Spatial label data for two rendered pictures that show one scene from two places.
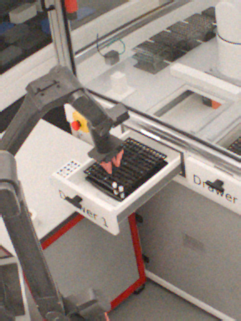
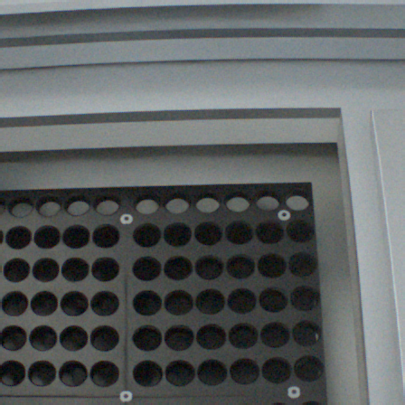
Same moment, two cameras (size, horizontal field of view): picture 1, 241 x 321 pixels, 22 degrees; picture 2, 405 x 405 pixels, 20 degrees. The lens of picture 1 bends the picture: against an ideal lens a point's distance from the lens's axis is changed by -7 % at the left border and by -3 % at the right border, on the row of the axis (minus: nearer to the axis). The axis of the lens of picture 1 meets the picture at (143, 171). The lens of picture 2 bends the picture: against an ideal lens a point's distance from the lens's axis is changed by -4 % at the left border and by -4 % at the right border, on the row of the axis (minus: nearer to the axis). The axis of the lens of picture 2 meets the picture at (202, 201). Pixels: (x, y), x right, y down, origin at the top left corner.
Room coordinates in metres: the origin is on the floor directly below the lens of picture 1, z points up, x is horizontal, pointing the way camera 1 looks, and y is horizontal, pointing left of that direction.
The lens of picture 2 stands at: (1.82, -0.52, 1.36)
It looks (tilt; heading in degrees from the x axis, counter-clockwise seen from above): 56 degrees down; 132
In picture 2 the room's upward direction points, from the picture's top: 1 degrees counter-clockwise
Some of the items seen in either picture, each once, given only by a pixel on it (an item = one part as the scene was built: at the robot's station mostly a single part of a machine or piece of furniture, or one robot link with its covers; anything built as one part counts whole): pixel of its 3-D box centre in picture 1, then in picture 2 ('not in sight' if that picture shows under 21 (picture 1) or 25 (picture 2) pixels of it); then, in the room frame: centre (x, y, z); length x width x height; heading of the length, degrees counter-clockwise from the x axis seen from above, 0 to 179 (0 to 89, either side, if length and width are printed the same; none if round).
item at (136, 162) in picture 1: (126, 170); not in sight; (1.69, 0.06, 0.87); 0.22 x 0.18 x 0.06; 132
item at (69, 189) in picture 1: (83, 202); not in sight; (1.55, 0.21, 0.87); 0.29 x 0.02 x 0.11; 42
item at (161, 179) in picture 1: (128, 170); not in sight; (1.69, 0.05, 0.86); 0.40 x 0.26 x 0.06; 132
